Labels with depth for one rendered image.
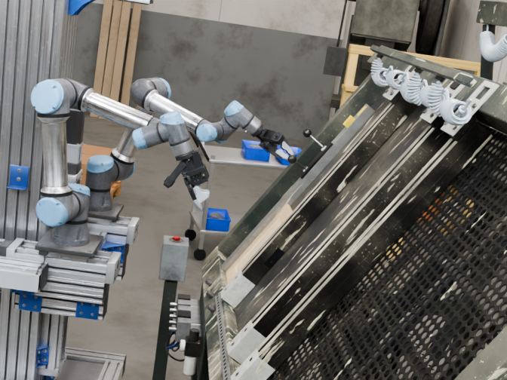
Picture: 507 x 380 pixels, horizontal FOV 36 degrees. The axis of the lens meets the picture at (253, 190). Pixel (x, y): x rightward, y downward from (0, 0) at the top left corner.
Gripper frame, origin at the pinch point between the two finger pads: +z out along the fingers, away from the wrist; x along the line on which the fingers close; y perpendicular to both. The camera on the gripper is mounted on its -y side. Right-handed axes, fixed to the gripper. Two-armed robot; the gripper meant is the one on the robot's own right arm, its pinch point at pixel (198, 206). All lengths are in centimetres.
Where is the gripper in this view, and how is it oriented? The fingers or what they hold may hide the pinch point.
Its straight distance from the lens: 278.8
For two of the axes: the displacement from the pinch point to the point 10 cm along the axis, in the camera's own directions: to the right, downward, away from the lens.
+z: 3.3, 9.2, 2.3
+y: 9.4, -3.2, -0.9
